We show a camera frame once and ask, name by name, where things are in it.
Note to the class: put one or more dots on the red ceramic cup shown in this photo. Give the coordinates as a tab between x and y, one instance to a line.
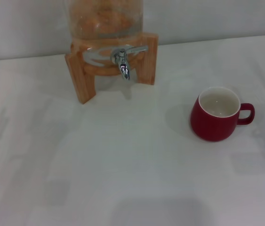
207	127

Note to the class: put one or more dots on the chrome faucet with lever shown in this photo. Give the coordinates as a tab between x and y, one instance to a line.
124	68

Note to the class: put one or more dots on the wooden dispenser stand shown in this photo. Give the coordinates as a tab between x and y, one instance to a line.
81	77

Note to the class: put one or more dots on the glass beverage dispenser jar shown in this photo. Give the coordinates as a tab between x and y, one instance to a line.
104	18

